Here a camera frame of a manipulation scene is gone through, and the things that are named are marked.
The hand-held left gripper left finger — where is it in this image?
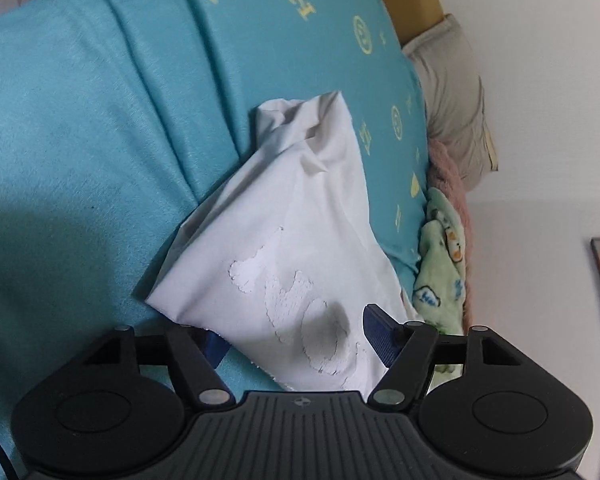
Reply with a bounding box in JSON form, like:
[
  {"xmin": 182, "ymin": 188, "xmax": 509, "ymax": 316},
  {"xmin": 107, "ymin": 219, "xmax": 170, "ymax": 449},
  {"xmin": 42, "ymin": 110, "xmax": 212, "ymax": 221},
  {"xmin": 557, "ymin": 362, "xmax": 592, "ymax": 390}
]
[{"xmin": 72, "ymin": 324, "xmax": 231, "ymax": 408}]

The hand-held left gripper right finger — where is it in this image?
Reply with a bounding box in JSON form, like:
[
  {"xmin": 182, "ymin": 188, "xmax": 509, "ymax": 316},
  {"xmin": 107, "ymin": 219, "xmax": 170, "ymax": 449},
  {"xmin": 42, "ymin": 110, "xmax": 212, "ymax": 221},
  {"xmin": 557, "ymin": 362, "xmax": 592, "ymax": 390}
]
[{"xmin": 362, "ymin": 304, "xmax": 531, "ymax": 409}]

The white t-shirt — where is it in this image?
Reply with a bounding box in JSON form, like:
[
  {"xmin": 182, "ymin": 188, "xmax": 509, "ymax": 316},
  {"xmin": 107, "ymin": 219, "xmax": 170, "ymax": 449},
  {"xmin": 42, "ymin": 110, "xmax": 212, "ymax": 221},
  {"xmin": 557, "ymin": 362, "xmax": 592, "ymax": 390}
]
[{"xmin": 132, "ymin": 91, "xmax": 423, "ymax": 393}]

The green printed blanket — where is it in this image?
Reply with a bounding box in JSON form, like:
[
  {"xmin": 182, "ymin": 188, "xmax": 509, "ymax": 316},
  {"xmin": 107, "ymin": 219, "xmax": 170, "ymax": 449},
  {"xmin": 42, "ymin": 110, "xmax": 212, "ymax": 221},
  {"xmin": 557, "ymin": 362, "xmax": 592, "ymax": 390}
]
[{"xmin": 412, "ymin": 187, "xmax": 468, "ymax": 376}]

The pink fleece blanket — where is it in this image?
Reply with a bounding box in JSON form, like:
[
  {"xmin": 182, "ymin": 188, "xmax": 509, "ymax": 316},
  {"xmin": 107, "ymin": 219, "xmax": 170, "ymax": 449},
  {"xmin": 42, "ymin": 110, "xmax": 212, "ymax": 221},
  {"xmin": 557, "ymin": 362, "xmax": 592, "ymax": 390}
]
[{"xmin": 427, "ymin": 137, "xmax": 476, "ymax": 336}]

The grey pillow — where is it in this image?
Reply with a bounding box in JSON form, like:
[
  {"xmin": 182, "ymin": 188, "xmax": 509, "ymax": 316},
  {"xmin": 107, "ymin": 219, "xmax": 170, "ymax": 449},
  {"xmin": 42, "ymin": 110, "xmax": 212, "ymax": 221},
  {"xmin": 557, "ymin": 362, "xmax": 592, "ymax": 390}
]
[{"xmin": 402, "ymin": 14, "xmax": 500, "ymax": 191}]

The teal printed bed sheet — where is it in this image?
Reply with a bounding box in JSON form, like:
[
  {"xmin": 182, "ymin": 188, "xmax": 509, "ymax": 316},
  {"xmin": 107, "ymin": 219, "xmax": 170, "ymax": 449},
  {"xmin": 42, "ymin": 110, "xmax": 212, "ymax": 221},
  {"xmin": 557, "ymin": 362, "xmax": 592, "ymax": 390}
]
[{"xmin": 0, "ymin": 0, "xmax": 428, "ymax": 461}]

